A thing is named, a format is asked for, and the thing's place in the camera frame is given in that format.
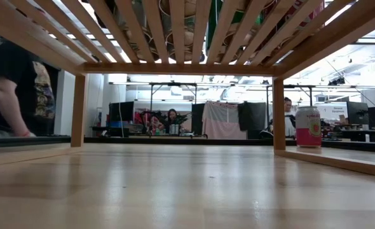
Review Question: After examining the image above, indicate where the distant black rig frame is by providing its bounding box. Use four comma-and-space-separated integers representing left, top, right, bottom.
148, 81, 198, 138
265, 84, 314, 106

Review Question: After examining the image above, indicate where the distant dark desk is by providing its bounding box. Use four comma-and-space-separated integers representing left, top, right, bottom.
320, 125, 375, 143

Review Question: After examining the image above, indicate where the black upright panel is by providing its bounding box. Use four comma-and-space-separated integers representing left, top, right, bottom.
191, 103, 207, 136

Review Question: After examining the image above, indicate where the white and pink soda can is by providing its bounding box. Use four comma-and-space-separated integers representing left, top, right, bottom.
294, 106, 322, 149

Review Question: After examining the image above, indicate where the person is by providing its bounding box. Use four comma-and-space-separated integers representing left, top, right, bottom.
165, 108, 179, 134
0, 27, 60, 138
282, 97, 298, 138

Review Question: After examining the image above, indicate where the distant wooden table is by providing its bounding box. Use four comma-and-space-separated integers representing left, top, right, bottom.
123, 132, 209, 140

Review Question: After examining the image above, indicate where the wooden slatted shelf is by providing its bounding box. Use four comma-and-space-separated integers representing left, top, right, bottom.
0, 0, 375, 179

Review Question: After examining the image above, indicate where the black aluminium table frame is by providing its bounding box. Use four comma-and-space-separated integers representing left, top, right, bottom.
0, 135, 375, 154

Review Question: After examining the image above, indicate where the black ceiling device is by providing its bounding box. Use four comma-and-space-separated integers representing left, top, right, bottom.
327, 76, 346, 87

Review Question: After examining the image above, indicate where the pinkish hanging cloth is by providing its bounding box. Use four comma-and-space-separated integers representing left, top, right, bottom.
201, 101, 249, 140

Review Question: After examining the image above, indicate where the black hanging cloth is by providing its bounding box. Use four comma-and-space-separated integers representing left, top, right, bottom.
237, 101, 268, 140

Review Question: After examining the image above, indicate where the white wall sign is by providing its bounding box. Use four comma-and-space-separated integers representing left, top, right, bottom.
321, 103, 350, 122

